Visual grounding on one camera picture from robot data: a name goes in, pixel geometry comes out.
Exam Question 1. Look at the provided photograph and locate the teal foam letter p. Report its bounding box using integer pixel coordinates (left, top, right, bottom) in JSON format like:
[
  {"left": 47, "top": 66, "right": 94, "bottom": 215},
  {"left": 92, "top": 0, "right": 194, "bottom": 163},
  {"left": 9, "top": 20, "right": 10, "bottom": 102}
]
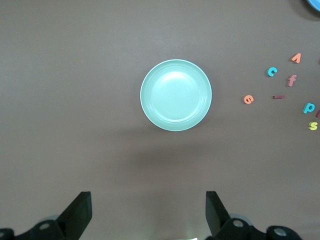
[{"left": 302, "top": 102, "right": 316, "bottom": 115}]

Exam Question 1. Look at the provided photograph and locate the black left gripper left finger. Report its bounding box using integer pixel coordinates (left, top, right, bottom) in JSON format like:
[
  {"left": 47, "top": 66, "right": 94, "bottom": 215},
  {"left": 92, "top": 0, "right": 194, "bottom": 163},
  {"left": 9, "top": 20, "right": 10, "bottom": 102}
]
[{"left": 0, "top": 191, "right": 93, "bottom": 240}]

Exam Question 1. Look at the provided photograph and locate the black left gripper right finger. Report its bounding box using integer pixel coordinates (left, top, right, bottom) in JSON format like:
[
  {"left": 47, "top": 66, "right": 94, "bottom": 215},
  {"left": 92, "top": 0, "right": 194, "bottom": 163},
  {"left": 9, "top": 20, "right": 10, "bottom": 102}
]
[{"left": 205, "top": 191, "right": 305, "bottom": 240}]

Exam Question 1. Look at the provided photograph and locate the pink red foam letter f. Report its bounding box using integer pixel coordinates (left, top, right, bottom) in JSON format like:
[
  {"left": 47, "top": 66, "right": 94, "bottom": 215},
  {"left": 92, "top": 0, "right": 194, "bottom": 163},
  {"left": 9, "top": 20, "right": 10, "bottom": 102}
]
[{"left": 286, "top": 74, "right": 298, "bottom": 88}]

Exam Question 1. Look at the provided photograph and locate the light green plate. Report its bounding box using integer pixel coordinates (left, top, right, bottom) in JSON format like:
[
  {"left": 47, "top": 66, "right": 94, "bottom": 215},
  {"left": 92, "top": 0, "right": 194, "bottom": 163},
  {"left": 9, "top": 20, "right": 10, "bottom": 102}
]
[{"left": 139, "top": 58, "right": 213, "bottom": 132}]

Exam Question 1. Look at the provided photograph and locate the blue plate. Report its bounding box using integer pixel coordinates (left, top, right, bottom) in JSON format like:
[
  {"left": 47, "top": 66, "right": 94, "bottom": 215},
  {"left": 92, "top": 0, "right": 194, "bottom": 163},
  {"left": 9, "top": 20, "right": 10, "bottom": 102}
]
[{"left": 306, "top": 0, "right": 320, "bottom": 12}]

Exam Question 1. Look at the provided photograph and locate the brown table cover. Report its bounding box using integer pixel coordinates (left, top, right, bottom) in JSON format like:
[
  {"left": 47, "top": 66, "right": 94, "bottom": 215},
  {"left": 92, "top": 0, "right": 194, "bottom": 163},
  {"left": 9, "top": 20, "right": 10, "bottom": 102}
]
[{"left": 0, "top": 0, "right": 320, "bottom": 240}]

